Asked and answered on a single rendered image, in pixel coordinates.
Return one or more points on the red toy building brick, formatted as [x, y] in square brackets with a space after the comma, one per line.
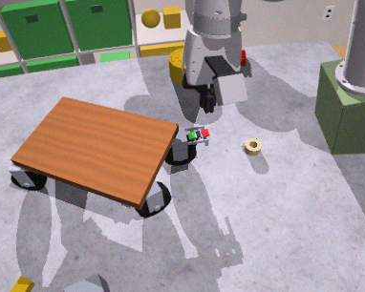
[243, 62]

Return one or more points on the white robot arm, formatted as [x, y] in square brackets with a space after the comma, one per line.
[223, 17]

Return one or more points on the yellow rectangular block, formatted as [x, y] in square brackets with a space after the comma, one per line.
[23, 285]

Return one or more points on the yellow cylinder with center hole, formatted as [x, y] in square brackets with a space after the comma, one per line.
[175, 65]

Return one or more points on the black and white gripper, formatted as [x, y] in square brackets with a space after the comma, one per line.
[198, 74]

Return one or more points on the wooden platform dolly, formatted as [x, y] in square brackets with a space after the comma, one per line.
[105, 151]

